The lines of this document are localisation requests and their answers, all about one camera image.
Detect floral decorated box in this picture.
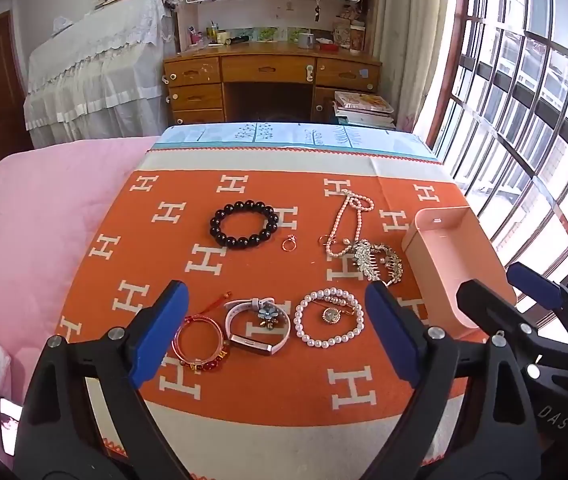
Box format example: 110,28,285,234
334,22,367,51

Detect metal window grille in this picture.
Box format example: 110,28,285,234
434,0,568,321

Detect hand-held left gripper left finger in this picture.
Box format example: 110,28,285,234
14,280,192,480

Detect pink pearl necklace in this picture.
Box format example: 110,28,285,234
320,191,375,260

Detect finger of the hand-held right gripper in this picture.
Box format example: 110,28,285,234
455,279,568,367
506,261,568,333

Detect blue printed cloth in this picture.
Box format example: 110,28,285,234
149,122,437,163

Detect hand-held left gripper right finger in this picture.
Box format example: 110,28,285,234
364,280,546,480

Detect wooden bookshelf hutch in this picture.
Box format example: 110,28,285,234
174,0,379,53

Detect wooden desk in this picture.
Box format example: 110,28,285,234
163,42,382,126

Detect white pearl bracelet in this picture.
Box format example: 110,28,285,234
295,287,365,348

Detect pink band watch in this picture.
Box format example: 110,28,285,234
224,297,292,357

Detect black bead bracelet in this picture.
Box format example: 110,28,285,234
210,201,279,250

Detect silver pin brooch with charm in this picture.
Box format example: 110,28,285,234
306,296,359,326

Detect pink bed sheet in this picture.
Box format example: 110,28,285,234
0,135,165,461

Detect pink jewelry box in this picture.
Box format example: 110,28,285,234
401,207,507,333

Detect red string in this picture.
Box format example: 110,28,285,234
196,291,232,317

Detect silver rhinestone hair comb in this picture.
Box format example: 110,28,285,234
351,240,405,287

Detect orange letter print blanket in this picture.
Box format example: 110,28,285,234
56,149,490,480

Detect smartphone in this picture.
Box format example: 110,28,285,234
0,397,23,456

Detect blue flower brooch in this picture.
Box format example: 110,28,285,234
256,306,279,331

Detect cream curtain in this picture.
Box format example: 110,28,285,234
374,0,465,136

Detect stack of colourful books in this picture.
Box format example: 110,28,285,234
331,91,397,128

